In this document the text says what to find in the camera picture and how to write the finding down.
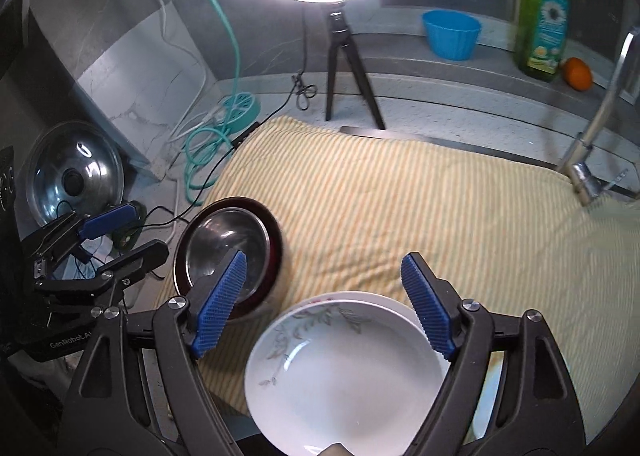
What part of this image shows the white plate grey leaf print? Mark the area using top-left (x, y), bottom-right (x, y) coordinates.
top-left (244, 300), bottom-right (451, 456)

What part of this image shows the white cable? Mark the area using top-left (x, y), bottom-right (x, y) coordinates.
top-left (129, 0), bottom-right (236, 247)

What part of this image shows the steel pot lid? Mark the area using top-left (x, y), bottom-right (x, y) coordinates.
top-left (24, 121), bottom-right (125, 229)

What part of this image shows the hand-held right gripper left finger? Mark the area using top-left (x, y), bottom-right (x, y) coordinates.
top-left (62, 250), bottom-right (248, 456)

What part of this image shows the black tripod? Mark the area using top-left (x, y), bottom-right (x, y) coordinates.
top-left (325, 3), bottom-right (387, 131)

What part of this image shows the green dish soap bottle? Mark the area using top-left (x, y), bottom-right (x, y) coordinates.
top-left (515, 0), bottom-right (571, 83)

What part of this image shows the black cable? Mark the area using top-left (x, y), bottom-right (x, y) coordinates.
top-left (145, 11), bottom-right (317, 237)

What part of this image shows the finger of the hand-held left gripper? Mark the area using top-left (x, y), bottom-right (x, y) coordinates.
top-left (35, 240), bottom-right (170, 297)
top-left (37, 202), bottom-right (147, 257)

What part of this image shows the blue ribbed cup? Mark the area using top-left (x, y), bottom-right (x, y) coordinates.
top-left (421, 9), bottom-right (482, 62)

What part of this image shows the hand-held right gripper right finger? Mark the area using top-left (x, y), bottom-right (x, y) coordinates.
top-left (400, 252), bottom-right (587, 456)

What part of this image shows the metal faucet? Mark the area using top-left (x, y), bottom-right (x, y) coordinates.
top-left (557, 26), bottom-right (640, 207)

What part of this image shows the teal hose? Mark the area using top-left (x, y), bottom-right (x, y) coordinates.
top-left (172, 0), bottom-right (261, 204)

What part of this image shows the yellow striped cloth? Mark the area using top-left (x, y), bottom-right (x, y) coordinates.
top-left (157, 116), bottom-right (640, 447)

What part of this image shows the red bowl steel inside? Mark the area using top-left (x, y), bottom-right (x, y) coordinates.
top-left (172, 196), bottom-right (286, 322)

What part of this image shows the orange fruit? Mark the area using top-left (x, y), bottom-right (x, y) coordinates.
top-left (564, 57), bottom-right (593, 91)

